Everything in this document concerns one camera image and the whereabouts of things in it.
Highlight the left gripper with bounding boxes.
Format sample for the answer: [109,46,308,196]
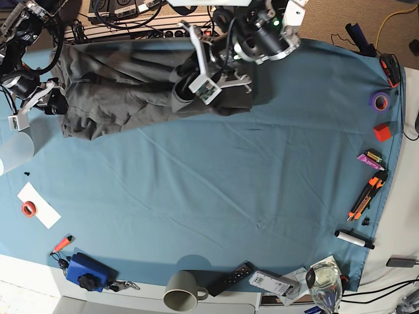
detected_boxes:
[172,20,253,101]

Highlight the red tape roll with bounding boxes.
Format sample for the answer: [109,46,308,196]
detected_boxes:
[21,201,37,218]

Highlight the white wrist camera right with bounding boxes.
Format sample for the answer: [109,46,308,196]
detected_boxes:
[8,114,29,131]

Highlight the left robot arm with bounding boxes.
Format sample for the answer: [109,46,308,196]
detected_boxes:
[175,1,306,105]

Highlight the orange pen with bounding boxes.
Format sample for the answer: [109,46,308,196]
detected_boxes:
[50,235,73,256]

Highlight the black remote control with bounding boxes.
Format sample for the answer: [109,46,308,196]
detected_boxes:
[207,262,255,297]

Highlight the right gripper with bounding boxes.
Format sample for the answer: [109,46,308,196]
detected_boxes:
[19,78,69,115]

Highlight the orange black utility knife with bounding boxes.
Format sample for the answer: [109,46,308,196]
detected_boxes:
[348,170,388,222]

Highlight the frosted plastic cup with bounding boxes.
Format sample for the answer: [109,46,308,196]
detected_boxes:
[1,131,35,175]

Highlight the black power strip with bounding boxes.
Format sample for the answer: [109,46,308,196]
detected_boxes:
[150,28,213,39]

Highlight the red cube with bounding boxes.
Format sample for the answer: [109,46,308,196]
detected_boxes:
[373,123,392,142]

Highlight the black yellow battery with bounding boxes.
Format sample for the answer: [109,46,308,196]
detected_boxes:
[365,149,382,164]

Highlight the white black marker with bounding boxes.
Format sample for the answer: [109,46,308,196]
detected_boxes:
[335,230,375,250]

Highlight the grey ceramic mug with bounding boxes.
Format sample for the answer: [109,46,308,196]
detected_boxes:
[163,271,209,312]

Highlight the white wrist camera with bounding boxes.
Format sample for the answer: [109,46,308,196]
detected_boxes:
[8,114,29,131]
[189,74,222,105]

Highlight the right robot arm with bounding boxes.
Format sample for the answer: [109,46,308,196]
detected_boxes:
[1,1,68,115]

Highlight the yellow cable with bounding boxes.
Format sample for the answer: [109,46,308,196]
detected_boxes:
[375,2,419,46]

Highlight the clear wine glass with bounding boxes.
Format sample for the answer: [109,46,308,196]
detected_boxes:
[306,262,343,314]

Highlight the keys with carabiner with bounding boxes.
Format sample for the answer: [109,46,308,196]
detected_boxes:
[106,281,140,292]

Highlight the white paper sheet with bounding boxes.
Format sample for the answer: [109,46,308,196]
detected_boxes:
[18,183,61,229]

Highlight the blue table cloth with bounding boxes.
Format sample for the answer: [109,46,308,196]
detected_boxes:
[1,40,405,290]

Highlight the purple tape roll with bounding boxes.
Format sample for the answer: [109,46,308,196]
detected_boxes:
[369,92,391,113]

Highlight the blue box with knob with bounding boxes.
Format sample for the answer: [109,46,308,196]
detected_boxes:
[65,253,118,292]

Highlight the white packaged device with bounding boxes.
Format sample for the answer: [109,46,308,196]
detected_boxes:
[249,270,299,297]

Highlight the dark grey T-shirt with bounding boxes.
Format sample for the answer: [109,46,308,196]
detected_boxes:
[51,40,252,141]

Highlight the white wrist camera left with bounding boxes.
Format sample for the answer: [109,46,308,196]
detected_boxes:
[189,74,222,105]

